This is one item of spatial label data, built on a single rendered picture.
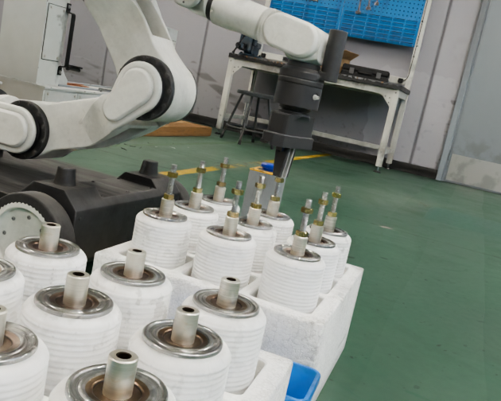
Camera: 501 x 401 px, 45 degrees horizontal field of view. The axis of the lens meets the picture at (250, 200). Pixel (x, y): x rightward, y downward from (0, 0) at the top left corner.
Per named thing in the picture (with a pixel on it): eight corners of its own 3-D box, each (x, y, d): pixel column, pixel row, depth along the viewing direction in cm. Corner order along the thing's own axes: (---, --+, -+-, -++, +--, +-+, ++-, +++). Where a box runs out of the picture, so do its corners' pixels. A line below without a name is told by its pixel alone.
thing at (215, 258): (235, 329, 107) (256, 232, 104) (235, 353, 98) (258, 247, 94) (182, 320, 106) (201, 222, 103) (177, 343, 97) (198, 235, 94)
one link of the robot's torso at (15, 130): (-40, 142, 148) (-34, 89, 146) (18, 142, 167) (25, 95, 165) (26, 162, 142) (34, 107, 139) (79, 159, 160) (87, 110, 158)
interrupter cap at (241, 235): (250, 234, 103) (250, 231, 103) (251, 246, 95) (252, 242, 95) (206, 226, 102) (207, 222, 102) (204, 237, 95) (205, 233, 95)
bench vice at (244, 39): (246, 57, 575) (250, 32, 570) (262, 60, 569) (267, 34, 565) (228, 52, 537) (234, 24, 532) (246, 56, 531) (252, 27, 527)
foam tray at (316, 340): (77, 352, 102) (94, 251, 98) (179, 293, 138) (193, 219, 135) (297, 437, 90) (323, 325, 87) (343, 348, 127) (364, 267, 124)
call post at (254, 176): (222, 297, 141) (248, 169, 136) (232, 290, 148) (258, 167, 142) (250, 307, 139) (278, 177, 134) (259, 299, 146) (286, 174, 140)
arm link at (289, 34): (308, 62, 109) (246, 36, 113) (321, 68, 117) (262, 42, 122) (323, 28, 108) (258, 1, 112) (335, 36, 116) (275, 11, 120)
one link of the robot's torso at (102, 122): (-19, 108, 145) (148, 45, 127) (38, 111, 164) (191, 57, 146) (-3, 171, 145) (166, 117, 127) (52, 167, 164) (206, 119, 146)
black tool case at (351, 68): (343, 76, 569) (345, 65, 567) (387, 85, 561) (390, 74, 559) (340, 74, 536) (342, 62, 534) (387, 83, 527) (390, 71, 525)
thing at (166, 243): (132, 328, 99) (150, 223, 96) (110, 305, 106) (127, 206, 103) (184, 325, 104) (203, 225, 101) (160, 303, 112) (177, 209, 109)
